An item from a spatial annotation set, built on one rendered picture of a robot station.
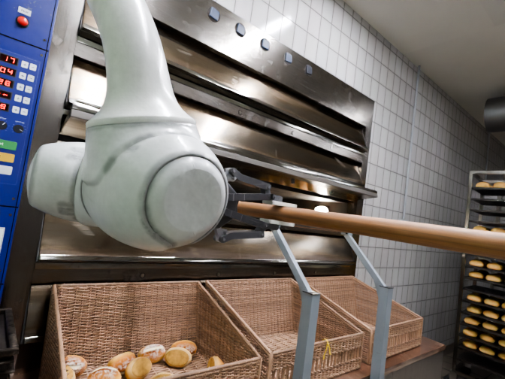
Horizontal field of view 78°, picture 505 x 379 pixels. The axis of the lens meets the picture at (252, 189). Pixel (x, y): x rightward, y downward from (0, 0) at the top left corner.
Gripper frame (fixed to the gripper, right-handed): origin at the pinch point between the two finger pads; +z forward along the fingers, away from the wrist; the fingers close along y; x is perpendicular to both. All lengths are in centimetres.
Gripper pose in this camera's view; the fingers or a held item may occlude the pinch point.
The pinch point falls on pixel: (279, 213)
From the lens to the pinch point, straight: 63.6
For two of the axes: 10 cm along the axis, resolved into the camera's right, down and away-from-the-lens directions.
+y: -1.4, 9.9, -0.8
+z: 7.7, 1.6, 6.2
